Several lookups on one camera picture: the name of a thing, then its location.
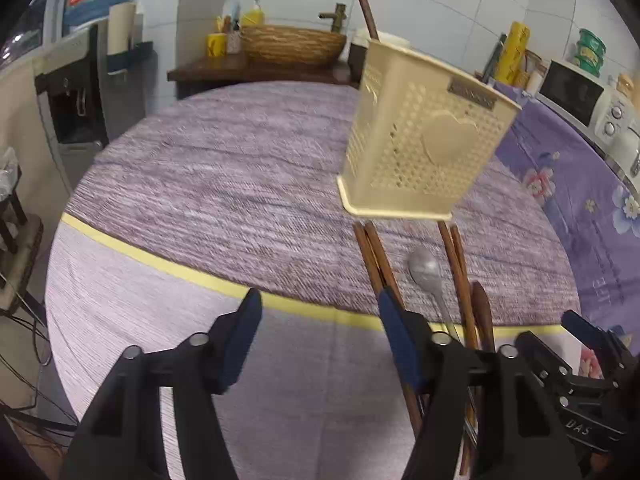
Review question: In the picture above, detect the yellow soap pump bottle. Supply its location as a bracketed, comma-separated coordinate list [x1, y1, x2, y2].
[241, 0, 265, 27]

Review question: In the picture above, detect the bamboo style faucet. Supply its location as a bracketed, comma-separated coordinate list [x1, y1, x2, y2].
[318, 3, 348, 34]

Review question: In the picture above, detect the silver metal spoon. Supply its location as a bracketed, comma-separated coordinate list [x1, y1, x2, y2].
[407, 247, 462, 342]

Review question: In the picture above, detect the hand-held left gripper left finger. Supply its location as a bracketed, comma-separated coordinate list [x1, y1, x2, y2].
[60, 288, 262, 480]

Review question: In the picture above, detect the stack of green bowls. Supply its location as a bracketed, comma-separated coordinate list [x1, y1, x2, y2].
[572, 28, 607, 77]

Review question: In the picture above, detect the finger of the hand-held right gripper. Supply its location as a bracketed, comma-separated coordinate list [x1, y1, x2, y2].
[515, 331, 576, 401]
[561, 310, 626, 378]

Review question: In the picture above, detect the brown wooden chopstick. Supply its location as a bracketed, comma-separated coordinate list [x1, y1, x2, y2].
[438, 220, 477, 477]
[364, 221, 407, 312]
[449, 224, 482, 352]
[348, 0, 381, 42]
[352, 223, 425, 437]

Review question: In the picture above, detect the woven basket wash basin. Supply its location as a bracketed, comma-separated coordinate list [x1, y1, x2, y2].
[240, 25, 347, 67]

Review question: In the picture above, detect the yellow wrap roll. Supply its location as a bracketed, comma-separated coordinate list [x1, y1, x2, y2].
[495, 21, 532, 87]

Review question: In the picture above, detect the grey water dispenser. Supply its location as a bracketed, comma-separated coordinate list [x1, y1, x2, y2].
[31, 24, 110, 162]

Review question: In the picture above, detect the purple floral cloth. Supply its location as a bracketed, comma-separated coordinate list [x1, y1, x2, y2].
[492, 82, 640, 381]

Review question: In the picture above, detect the dark wooden spoon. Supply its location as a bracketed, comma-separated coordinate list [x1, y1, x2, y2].
[471, 281, 497, 356]

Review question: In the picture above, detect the white microwave oven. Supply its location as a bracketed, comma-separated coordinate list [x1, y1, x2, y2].
[537, 58, 622, 144]

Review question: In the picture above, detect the white electric kettle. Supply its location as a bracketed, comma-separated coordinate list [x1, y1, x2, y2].
[606, 126, 640, 179]

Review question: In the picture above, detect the cream perforated utensil holder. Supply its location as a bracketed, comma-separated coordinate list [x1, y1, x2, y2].
[336, 37, 523, 222]

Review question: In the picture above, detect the brown and cream rice cooker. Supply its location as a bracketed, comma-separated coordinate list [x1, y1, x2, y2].
[348, 29, 412, 87]

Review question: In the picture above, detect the yellow cup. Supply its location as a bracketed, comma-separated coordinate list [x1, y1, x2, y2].
[207, 32, 230, 59]

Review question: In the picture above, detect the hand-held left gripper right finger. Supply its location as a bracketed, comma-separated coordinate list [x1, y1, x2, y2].
[377, 287, 583, 480]

